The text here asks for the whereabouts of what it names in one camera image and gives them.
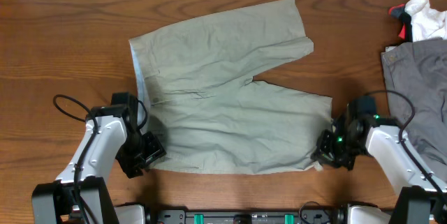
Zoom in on khaki green shorts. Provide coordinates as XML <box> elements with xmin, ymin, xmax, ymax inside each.
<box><xmin>129</xmin><ymin>0</ymin><xmax>332</xmax><ymax>174</ymax></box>

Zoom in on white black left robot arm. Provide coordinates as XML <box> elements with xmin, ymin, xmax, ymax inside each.
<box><xmin>31</xmin><ymin>115</ymin><xmax>166</xmax><ymax>223</ymax></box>

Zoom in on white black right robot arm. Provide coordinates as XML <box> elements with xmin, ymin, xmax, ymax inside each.
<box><xmin>312</xmin><ymin>115</ymin><xmax>446</xmax><ymax>223</ymax></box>

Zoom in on grey trousers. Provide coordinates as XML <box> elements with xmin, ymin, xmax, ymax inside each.
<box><xmin>381</xmin><ymin>40</ymin><xmax>446</xmax><ymax>181</ymax></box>

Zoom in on red black garment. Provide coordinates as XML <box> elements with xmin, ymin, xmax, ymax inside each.
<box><xmin>388</xmin><ymin>4</ymin><xmax>413</xmax><ymax>42</ymax></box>

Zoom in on white cloth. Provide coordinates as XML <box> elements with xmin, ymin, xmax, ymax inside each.
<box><xmin>404</xmin><ymin>0</ymin><xmax>446</xmax><ymax>42</ymax></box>

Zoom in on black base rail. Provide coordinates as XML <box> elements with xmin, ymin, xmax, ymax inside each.
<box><xmin>148</xmin><ymin>201</ymin><xmax>347</xmax><ymax>224</ymax></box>

